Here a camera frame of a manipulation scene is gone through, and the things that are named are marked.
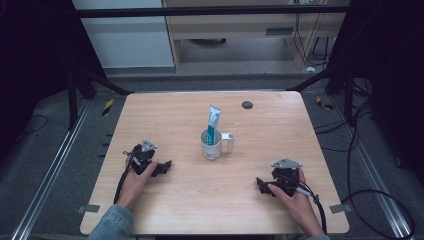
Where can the small white round object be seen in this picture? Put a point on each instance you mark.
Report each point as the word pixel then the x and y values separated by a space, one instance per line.
pixel 310 69

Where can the yellow black tape strip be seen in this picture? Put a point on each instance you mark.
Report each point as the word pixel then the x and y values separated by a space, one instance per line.
pixel 107 107
pixel 324 104

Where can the white cup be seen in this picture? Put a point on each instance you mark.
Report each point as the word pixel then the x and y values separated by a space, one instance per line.
pixel 211 150

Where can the dark round table grommet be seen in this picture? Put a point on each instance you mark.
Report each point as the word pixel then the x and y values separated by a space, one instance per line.
pixel 247 105

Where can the person's left hand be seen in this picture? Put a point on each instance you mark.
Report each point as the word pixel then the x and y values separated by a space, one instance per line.
pixel 135 186

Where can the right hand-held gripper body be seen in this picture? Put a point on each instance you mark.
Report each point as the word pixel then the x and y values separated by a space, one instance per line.
pixel 286 178

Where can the dark curtain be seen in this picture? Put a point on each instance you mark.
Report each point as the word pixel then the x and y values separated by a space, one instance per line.
pixel 393 66
pixel 33 66

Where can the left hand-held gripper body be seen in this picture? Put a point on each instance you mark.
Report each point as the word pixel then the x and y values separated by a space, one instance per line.
pixel 141 161

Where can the grey metal table bracket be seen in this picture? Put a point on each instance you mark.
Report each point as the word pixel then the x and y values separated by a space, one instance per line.
pixel 88 208
pixel 340 208

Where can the aluminium floor rail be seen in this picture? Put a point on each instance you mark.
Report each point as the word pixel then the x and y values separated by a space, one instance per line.
pixel 50 173
pixel 376 186

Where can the teal and white toothpaste tube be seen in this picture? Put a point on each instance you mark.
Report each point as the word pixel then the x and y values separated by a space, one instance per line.
pixel 213 123

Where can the black horizontal frame bar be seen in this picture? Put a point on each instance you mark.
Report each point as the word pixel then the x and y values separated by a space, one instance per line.
pixel 200 11

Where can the person's right hand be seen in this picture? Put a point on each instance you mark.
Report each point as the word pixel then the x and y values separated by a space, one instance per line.
pixel 298 206

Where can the white cabinet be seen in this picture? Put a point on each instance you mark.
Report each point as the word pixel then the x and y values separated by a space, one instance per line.
pixel 126 43

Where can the light wooden desk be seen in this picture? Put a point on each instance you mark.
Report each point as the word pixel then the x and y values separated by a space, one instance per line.
pixel 233 26

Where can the black metal stand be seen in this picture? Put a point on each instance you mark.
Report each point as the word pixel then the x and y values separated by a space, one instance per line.
pixel 72 100
pixel 349 96

